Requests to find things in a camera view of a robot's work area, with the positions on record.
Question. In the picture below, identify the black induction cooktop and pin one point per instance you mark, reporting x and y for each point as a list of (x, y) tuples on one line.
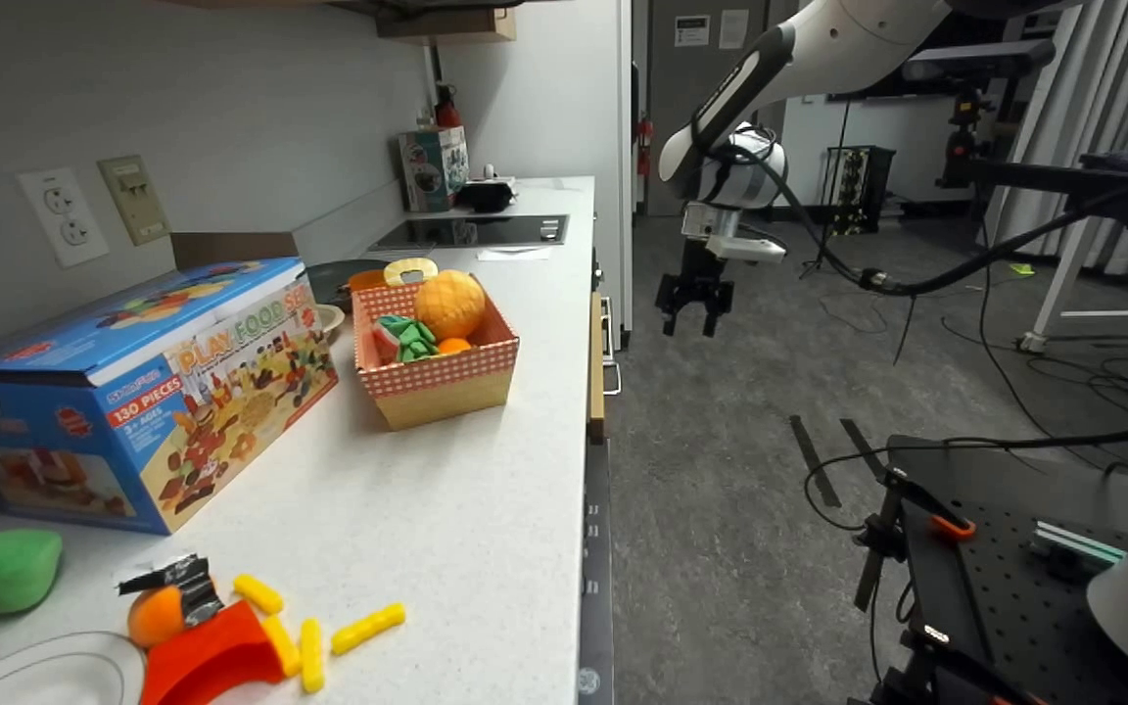
[(476, 233)]

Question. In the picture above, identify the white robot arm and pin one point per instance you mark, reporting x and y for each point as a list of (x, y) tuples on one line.
[(727, 167)]

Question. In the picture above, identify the orange pineapple plush toy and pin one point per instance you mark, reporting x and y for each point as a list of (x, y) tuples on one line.
[(445, 314)]

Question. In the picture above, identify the yellow toy fry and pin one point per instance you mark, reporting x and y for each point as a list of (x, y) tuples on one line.
[(310, 657), (259, 595), (366, 627)]

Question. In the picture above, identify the black camera tripod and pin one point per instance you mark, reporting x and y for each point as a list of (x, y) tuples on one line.
[(888, 539)]

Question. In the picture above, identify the orange toy fruit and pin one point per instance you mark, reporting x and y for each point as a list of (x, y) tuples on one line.
[(154, 616)]

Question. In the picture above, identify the blue play food box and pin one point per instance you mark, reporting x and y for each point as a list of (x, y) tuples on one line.
[(145, 405)]

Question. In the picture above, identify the red checkered basket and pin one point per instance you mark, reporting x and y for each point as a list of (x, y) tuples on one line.
[(414, 395)]

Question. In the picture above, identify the red fries holder toy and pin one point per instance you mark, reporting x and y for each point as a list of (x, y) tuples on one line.
[(210, 660)]

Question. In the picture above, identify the beige wall switch plate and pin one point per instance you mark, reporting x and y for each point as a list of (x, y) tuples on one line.
[(135, 198)]

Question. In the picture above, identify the green plush toy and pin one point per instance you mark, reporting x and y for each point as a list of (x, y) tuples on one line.
[(30, 570)]

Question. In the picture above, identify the white plate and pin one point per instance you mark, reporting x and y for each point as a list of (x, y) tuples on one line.
[(89, 669)]

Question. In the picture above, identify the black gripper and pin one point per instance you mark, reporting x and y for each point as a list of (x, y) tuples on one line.
[(696, 281)]

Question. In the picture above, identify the white wall outlet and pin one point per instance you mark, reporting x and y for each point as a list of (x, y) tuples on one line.
[(63, 216)]

